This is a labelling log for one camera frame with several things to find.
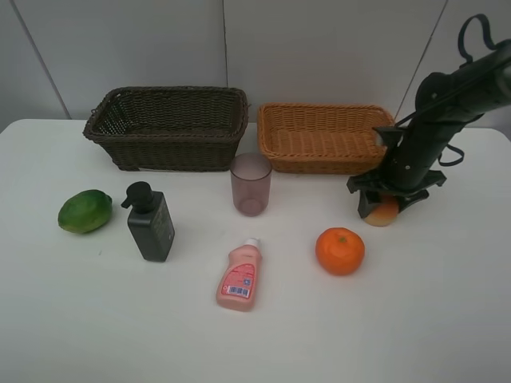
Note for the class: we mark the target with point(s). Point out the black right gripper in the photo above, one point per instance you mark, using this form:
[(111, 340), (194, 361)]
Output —
[(372, 186)]

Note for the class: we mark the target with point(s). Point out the peach fruit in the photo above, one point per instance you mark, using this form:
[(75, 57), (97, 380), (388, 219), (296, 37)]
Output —
[(385, 213)]

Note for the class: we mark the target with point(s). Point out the orange tangerine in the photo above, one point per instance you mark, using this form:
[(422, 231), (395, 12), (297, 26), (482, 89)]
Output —
[(339, 251)]

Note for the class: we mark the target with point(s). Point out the translucent pink plastic cup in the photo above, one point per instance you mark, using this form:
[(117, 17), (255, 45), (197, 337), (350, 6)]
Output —
[(251, 183)]

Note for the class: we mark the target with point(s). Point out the black pump bottle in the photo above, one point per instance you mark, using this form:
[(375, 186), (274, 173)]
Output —
[(149, 221)]

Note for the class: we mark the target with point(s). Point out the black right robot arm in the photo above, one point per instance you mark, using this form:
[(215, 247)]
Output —
[(445, 104)]

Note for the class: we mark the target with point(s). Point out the orange wicker basket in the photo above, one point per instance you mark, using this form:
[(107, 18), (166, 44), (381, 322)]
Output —
[(321, 139)]

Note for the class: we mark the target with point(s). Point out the pink lotion bottle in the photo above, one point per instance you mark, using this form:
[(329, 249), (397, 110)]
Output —
[(237, 288)]

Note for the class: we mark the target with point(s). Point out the dark brown wicker basket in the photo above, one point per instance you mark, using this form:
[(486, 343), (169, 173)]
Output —
[(170, 128)]

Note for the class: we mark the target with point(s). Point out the green papaya fruit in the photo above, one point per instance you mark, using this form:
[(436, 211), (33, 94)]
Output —
[(85, 212)]

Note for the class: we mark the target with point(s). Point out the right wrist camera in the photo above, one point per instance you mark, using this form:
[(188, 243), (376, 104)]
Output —
[(388, 136)]

